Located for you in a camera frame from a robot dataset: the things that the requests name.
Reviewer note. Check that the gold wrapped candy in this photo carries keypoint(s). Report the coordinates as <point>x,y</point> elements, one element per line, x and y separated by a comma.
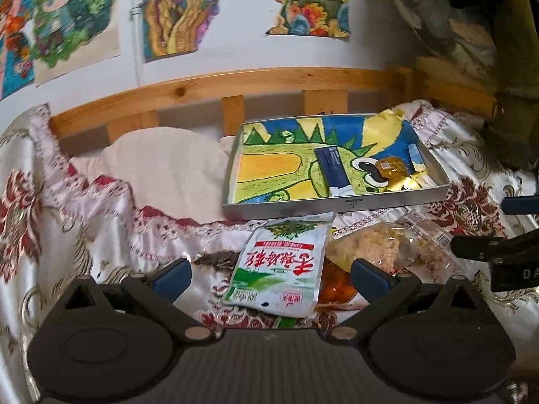
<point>393,170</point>

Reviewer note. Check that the dark blue stick packet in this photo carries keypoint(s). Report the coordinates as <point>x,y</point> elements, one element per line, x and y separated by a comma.
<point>332,168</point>

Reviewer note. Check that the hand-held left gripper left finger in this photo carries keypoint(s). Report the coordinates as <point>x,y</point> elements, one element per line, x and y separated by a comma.
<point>174,278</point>

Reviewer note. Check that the green plush toy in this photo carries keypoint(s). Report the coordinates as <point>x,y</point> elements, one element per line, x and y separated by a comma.
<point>516,71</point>

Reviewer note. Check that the green white snack packet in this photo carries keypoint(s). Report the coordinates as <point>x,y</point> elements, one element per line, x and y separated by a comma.
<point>278,265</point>

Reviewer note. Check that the light blue stick packet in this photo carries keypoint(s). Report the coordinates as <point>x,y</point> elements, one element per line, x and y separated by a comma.
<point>417,158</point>

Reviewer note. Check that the orange snack packet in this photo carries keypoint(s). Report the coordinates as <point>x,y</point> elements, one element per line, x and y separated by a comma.
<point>334,288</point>

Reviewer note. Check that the clear packet of crumbly snack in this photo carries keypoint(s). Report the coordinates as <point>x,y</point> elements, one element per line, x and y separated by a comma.
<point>366,244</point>

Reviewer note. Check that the cartoon girl wall poster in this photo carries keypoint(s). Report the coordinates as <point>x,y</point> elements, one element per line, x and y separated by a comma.
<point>71,12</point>

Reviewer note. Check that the dinosaur crayon drawing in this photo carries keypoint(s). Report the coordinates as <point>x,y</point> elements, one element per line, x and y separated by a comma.
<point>269,164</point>

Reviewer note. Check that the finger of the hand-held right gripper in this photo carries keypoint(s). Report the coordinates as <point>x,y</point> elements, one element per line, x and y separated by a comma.
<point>476,248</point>
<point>520,205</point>

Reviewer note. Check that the white pillow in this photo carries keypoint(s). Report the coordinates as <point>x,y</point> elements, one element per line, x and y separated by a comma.
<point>168,172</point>

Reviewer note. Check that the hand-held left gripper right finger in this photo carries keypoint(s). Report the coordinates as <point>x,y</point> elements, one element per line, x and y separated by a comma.
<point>370,280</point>

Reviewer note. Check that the yellow swirl wall poster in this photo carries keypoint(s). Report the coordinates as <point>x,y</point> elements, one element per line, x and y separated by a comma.
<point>181,12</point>

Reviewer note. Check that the silver metal tray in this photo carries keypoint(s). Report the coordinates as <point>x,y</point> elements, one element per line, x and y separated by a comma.
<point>294,209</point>

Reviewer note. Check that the patterned grey cloth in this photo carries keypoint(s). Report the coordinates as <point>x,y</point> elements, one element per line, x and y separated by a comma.
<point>442,12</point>

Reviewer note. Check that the teal edged wall poster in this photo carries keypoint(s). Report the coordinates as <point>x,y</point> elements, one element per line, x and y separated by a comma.
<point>14,46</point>

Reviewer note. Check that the clear packet with red label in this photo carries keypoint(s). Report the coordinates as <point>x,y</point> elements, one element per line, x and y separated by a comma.
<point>429,240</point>

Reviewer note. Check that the floral satin blanket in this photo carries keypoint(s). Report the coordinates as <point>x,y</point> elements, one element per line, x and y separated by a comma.
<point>63,219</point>

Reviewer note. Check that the green creature wall poster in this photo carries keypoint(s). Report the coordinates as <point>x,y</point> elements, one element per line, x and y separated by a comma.
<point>307,0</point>

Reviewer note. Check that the wooden bed frame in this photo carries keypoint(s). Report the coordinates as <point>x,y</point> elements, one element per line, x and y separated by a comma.
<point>252,86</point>

